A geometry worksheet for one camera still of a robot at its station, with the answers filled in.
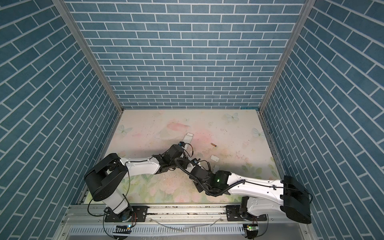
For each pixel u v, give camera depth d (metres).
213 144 1.00
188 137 1.03
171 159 0.70
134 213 0.73
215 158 0.94
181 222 0.72
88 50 0.86
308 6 0.71
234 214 0.74
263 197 0.46
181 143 0.83
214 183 0.56
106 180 0.46
